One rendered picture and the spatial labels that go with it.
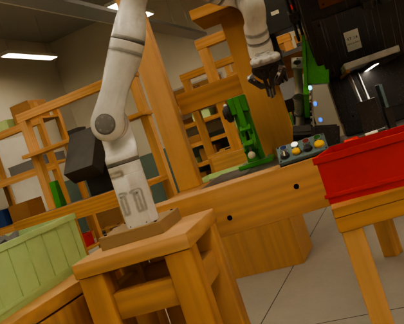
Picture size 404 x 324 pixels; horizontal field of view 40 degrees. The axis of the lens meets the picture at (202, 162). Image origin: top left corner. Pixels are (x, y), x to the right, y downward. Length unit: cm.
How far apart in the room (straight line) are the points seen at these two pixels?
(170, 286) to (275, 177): 47
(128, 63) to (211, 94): 93
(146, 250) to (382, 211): 57
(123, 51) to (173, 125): 88
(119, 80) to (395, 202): 74
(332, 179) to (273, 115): 91
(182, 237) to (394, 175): 52
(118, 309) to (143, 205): 27
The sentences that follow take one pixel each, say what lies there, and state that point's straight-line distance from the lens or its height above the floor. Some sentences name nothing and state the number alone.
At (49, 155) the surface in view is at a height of 151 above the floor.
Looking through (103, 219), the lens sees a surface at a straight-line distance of 1081.
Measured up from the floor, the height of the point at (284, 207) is 78.
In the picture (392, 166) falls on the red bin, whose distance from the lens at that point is 135.
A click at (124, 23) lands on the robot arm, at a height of 140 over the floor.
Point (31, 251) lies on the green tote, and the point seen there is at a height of 91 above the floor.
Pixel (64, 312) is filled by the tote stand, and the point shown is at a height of 74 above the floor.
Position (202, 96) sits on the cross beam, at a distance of 237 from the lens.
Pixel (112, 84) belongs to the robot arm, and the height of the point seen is 126.
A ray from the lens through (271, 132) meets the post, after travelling 225.
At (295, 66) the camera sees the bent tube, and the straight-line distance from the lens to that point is 195.
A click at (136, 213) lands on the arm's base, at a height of 92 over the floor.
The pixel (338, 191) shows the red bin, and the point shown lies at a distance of 138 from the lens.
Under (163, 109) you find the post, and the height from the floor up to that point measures 123.
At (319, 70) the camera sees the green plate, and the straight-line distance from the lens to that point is 188.
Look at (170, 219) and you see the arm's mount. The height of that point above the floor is 87.
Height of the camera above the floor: 104
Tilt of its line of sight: 2 degrees down
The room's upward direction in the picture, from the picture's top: 19 degrees counter-clockwise
